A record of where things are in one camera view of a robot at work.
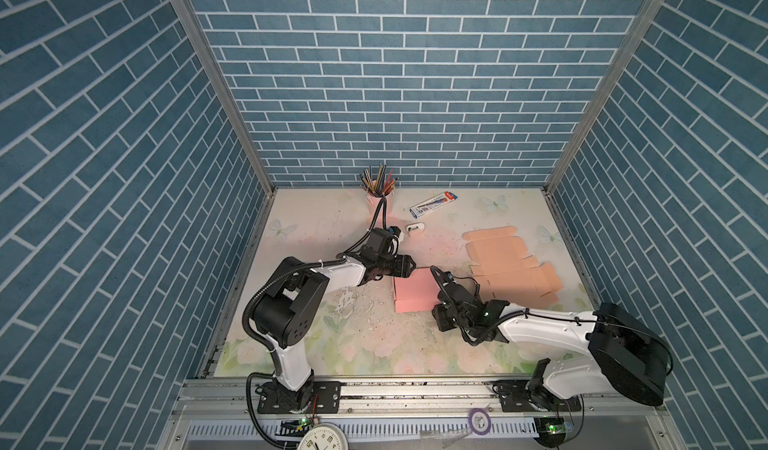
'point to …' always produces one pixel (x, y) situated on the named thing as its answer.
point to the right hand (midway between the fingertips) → (432, 309)
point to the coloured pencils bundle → (382, 186)
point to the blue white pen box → (432, 204)
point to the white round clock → (328, 436)
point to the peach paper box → (507, 272)
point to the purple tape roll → (470, 421)
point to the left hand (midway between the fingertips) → (408, 264)
